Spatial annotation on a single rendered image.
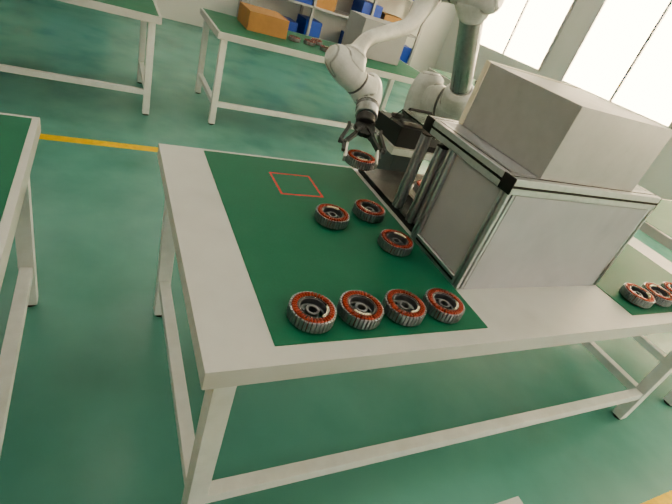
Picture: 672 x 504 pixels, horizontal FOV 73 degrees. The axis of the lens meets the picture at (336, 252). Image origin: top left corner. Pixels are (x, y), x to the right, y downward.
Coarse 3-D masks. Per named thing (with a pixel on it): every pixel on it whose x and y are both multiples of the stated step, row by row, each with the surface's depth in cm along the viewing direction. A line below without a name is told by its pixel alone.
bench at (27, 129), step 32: (0, 128) 132; (32, 128) 138; (0, 160) 119; (32, 160) 130; (0, 192) 108; (0, 224) 99; (32, 224) 160; (0, 256) 92; (32, 256) 163; (0, 288) 91; (32, 288) 171; (0, 384) 126; (0, 416) 119; (0, 448) 115
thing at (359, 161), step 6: (348, 150) 164; (354, 150) 164; (360, 150) 166; (348, 156) 159; (354, 156) 159; (360, 156) 164; (366, 156) 165; (372, 156) 165; (348, 162) 160; (354, 162) 158; (360, 162) 158; (366, 162) 158; (372, 162) 160; (360, 168) 159; (366, 168) 159; (372, 168) 162
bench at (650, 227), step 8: (664, 200) 314; (656, 208) 288; (664, 208) 294; (648, 216) 266; (656, 216) 271; (664, 216) 277; (648, 224) 253; (656, 224) 257; (664, 224) 262; (648, 232) 252; (656, 232) 249; (664, 232) 248; (656, 240) 249; (664, 240) 245; (640, 336) 259; (640, 344) 259; (648, 344) 255; (656, 352) 252; (664, 400) 248
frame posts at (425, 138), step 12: (420, 144) 151; (420, 156) 154; (432, 156) 146; (444, 156) 144; (408, 168) 157; (432, 168) 146; (408, 180) 158; (432, 180) 148; (408, 192) 161; (420, 192) 151; (396, 204) 163; (420, 204) 154; (408, 216) 157
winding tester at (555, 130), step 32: (480, 96) 141; (512, 96) 130; (544, 96) 120; (576, 96) 128; (480, 128) 141; (512, 128) 130; (544, 128) 120; (576, 128) 115; (608, 128) 119; (640, 128) 124; (544, 160) 120; (576, 160) 122; (608, 160) 127; (640, 160) 133
